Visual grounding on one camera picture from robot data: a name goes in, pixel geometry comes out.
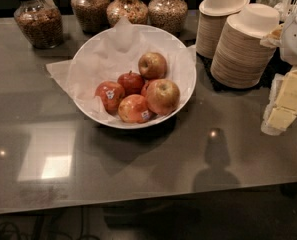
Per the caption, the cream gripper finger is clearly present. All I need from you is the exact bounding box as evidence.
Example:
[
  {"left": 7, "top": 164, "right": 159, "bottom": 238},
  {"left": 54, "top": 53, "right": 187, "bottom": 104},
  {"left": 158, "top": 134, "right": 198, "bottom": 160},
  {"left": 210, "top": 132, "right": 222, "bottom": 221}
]
[
  {"left": 261, "top": 67, "right": 297, "bottom": 136},
  {"left": 260, "top": 24, "right": 283, "bottom": 48}
]

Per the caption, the large yellow-red apple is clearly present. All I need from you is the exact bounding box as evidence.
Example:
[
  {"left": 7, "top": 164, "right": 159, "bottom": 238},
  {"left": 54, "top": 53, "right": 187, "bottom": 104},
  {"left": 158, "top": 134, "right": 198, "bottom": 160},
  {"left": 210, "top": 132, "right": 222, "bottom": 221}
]
[{"left": 146, "top": 79, "right": 180, "bottom": 116}]

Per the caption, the yellowish apple at back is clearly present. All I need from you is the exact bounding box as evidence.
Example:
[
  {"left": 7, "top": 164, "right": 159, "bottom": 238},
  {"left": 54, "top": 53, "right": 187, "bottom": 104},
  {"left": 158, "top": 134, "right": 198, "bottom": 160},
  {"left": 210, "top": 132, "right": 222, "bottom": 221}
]
[{"left": 138, "top": 52, "right": 168, "bottom": 79}]

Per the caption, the dark red apple middle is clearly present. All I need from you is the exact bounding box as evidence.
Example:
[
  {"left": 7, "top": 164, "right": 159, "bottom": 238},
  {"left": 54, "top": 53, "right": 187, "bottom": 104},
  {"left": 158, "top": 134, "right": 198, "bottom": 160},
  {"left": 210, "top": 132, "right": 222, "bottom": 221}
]
[{"left": 117, "top": 71, "right": 145, "bottom": 96}]

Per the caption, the white ceramic bowl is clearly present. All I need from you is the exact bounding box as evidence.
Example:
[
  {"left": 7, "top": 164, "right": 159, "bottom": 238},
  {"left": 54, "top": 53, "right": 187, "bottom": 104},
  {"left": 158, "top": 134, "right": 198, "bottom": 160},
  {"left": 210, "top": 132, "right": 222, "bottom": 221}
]
[{"left": 67, "top": 24, "right": 198, "bottom": 130}]

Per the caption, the red apple with sticker front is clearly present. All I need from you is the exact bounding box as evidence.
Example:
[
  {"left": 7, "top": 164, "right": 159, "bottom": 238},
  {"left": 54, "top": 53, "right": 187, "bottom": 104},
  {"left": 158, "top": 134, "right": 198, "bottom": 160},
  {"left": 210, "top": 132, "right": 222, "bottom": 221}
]
[{"left": 118, "top": 94, "right": 152, "bottom": 123}]

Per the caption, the red apple with sticker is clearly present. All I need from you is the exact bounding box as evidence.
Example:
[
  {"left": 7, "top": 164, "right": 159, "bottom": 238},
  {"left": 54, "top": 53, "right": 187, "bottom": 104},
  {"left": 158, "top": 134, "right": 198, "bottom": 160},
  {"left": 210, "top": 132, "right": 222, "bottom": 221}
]
[
  {"left": 118, "top": 94, "right": 152, "bottom": 123},
  {"left": 95, "top": 81, "right": 125, "bottom": 114}
]

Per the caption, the red apple with sticker left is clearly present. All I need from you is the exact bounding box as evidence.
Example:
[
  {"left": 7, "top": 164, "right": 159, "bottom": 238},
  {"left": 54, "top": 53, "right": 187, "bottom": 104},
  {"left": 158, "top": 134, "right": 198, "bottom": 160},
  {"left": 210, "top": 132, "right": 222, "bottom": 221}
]
[{"left": 95, "top": 81, "right": 125, "bottom": 114}]

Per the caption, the back stack of paper bowls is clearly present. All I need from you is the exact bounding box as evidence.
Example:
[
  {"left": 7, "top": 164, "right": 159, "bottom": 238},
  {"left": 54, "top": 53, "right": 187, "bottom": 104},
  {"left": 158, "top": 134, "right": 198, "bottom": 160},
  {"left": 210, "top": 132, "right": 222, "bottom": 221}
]
[{"left": 196, "top": 0, "right": 250, "bottom": 59}]

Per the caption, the glass jar of cereal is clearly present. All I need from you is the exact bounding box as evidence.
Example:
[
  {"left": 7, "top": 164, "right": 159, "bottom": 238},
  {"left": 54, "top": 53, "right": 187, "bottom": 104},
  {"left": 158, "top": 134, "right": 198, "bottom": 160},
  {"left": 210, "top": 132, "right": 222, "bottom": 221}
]
[
  {"left": 71, "top": 0, "right": 110, "bottom": 33},
  {"left": 148, "top": 0, "right": 188, "bottom": 35},
  {"left": 107, "top": 0, "right": 148, "bottom": 27}
]

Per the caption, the white paper liner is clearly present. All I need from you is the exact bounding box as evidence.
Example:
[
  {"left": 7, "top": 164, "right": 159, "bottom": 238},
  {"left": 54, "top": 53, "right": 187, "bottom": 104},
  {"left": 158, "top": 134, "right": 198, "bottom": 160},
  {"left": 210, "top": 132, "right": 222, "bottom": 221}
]
[{"left": 45, "top": 16, "right": 197, "bottom": 125}]

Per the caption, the glass jar of granola left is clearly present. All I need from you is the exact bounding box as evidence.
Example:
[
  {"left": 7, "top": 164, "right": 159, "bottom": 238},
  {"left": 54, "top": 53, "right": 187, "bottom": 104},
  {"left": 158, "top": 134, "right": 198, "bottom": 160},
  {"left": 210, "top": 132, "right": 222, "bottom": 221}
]
[{"left": 14, "top": 0, "right": 63, "bottom": 49}]

